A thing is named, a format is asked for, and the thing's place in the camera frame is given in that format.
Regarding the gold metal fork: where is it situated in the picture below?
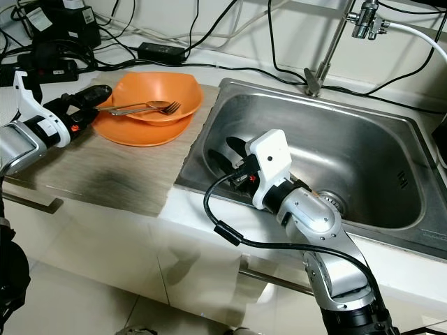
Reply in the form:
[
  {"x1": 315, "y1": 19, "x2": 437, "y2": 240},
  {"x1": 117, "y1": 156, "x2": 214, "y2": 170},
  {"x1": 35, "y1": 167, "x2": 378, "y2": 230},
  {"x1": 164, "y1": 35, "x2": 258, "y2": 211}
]
[{"x1": 112, "y1": 102, "x2": 181, "y2": 117}]

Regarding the orange plastic plate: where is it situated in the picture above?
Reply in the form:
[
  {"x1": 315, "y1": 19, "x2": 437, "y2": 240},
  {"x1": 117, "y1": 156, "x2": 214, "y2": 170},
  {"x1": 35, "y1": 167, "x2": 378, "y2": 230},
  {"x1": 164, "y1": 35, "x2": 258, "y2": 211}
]
[{"x1": 92, "y1": 112, "x2": 191, "y2": 147}]

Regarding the orange plastic bowl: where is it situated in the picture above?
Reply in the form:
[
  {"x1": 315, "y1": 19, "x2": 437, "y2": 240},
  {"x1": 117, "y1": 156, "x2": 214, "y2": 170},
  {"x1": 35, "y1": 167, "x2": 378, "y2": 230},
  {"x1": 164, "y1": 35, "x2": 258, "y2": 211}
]
[{"x1": 112, "y1": 71, "x2": 203, "y2": 126}]

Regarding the white kitchen cabinet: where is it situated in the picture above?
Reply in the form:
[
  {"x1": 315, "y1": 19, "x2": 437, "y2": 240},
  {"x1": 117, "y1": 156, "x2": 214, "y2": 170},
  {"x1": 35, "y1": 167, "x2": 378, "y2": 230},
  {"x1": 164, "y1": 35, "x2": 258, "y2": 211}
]
[{"x1": 0, "y1": 195, "x2": 447, "y2": 335}]

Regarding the black plug adapter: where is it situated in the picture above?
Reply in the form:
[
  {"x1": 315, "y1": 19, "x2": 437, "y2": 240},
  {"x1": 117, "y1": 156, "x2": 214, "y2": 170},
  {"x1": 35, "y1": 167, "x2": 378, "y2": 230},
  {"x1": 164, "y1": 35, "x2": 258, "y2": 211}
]
[{"x1": 35, "y1": 42, "x2": 81, "y2": 81}]

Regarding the black power strip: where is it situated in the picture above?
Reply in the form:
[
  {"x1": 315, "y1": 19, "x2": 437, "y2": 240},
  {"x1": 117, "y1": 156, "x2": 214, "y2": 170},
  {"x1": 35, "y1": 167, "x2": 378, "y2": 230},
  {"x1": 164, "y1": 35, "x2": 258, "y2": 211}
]
[{"x1": 0, "y1": 59, "x2": 43, "y2": 88}]

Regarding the black charger with white labels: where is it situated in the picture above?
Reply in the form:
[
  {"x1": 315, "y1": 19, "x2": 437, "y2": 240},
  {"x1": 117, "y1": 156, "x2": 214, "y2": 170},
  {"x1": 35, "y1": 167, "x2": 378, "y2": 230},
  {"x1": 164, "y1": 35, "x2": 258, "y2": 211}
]
[{"x1": 28, "y1": 0, "x2": 102, "y2": 48}]

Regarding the wood grain counter mat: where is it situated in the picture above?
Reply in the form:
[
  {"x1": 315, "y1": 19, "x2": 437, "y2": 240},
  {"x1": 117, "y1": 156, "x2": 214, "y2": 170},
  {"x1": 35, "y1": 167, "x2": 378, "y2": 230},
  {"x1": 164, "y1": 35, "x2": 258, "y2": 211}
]
[{"x1": 3, "y1": 84, "x2": 224, "y2": 217}]

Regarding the black power adapter brick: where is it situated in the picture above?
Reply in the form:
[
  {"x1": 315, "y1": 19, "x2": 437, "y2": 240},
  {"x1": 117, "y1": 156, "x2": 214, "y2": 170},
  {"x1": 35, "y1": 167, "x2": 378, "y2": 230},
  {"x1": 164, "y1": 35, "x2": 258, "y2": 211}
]
[{"x1": 138, "y1": 42, "x2": 186, "y2": 66}]

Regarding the stainless steel sink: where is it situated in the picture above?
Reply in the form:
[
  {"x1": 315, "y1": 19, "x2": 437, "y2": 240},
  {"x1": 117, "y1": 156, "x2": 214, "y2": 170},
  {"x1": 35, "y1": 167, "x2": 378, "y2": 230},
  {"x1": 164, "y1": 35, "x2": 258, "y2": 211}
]
[{"x1": 175, "y1": 77, "x2": 447, "y2": 262}]

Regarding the metal faucet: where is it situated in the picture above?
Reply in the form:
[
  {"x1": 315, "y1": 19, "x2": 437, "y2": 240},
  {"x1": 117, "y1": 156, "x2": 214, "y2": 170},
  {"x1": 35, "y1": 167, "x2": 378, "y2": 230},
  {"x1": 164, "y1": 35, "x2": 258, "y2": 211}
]
[{"x1": 302, "y1": 0, "x2": 392, "y2": 97}]

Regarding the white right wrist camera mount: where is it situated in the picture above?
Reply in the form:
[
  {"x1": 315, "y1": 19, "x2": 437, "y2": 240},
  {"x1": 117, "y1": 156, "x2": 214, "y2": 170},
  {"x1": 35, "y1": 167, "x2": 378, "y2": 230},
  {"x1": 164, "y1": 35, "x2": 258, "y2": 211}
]
[{"x1": 244, "y1": 129, "x2": 293, "y2": 210}]

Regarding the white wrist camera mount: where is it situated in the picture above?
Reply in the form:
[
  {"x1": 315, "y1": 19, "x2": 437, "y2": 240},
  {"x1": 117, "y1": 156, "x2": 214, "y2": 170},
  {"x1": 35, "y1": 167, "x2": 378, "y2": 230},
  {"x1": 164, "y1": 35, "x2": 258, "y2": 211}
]
[
  {"x1": 244, "y1": 129, "x2": 293, "y2": 210},
  {"x1": 10, "y1": 70, "x2": 74, "y2": 144}
]

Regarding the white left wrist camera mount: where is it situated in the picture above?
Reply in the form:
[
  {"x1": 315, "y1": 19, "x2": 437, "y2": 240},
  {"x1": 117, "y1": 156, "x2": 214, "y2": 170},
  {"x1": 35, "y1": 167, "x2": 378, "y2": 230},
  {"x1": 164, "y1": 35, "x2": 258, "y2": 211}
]
[{"x1": 10, "y1": 70, "x2": 74, "y2": 144}]

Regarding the silver cabinet handle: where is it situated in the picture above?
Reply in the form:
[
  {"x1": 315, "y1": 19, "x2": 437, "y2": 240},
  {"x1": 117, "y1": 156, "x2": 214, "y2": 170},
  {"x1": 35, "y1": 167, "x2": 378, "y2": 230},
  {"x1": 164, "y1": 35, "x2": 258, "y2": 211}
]
[{"x1": 3, "y1": 194, "x2": 64, "y2": 214}]

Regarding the silver drawer handle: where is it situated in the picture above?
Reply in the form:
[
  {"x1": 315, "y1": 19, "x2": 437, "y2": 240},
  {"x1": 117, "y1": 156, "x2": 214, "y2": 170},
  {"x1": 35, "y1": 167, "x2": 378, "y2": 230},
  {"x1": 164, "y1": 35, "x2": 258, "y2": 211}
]
[{"x1": 241, "y1": 255, "x2": 322, "y2": 297}]

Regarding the black wall cable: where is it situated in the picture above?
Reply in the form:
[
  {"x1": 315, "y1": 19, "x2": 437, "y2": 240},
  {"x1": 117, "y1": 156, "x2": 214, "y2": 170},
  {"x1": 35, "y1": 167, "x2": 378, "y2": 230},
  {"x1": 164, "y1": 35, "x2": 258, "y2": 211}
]
[{"x1": 268, "y1": 0, "x2": 308, "y2": 84}]

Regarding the white faucet hose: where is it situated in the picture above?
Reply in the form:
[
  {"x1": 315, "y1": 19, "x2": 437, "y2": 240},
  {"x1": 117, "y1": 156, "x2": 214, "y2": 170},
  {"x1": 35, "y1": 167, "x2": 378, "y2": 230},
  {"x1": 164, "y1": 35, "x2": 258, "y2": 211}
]
[{"x1": 386, "y1": 20, "x2": 447, "y2": 65}]

